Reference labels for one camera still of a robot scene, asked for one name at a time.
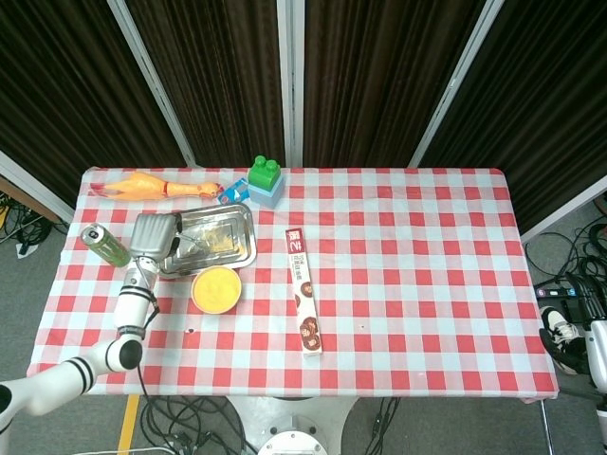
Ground light blue cube block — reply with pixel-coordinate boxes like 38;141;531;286
248;174;286;209

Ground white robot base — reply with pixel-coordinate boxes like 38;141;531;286
227;395;357;455

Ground red white checkered tablecloth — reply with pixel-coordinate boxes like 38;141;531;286
26;165;561;404

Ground metal table leg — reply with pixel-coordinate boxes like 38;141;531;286
539;400;557;455

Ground blue snack packet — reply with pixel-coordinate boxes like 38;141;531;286
217;177;251;207

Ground dark curtain divider panel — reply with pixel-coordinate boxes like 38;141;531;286
0;0;196;224
284;0;504;168
107;0;295;168
410;0;607;244

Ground black power strip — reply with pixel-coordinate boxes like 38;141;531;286
534;278;579;299

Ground green drink can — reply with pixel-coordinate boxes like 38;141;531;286
80;222;132;268

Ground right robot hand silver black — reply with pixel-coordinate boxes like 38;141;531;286
567;272;607;367

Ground stainless steel tray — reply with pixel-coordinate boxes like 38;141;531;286
158;203;258;281

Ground yellow rubber chicken toy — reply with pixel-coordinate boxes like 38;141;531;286
89;171;226;203

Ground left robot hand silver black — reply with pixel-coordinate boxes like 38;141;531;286
128;212;195;263

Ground beige bowl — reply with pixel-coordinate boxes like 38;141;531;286
191;265;244;316

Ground black floor cable bundle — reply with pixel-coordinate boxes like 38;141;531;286
137;395;257;455
0;191;68;258
524;193;607;285
364;396;404;455

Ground green building block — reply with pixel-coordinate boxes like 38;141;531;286
248;155;282;188

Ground black white sneaker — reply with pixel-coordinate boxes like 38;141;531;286
539;305;590;376

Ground long baking paper box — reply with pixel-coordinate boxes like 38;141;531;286
285;227;324;357

